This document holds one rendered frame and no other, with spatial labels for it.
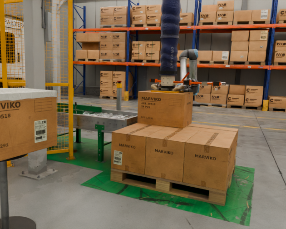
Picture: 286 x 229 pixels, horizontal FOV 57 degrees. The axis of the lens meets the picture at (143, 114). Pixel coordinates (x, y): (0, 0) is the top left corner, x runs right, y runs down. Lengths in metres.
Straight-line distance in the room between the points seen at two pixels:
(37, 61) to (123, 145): 1.26
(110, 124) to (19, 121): 1.71
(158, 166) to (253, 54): 8.25
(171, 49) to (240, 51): 7.32
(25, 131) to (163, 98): 1.80
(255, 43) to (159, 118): 7.68
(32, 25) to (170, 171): 2.01
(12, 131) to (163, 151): 1.41
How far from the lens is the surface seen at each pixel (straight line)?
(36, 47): 3.03
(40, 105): 1.91
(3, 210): 2.17
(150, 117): 3.27
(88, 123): 3.54
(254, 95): 10.47
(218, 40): 11.85
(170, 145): 2.58
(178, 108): 3.13
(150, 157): 2.69
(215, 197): 2.63
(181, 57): 3.78
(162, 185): 2.73
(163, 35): 3.34
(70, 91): 3.53
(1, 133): 1.77
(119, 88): 4.17
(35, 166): 3.19
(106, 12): 11.95
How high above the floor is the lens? 1.16
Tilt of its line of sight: 9 degrees down
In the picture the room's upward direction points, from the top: 2 degrees clockwise
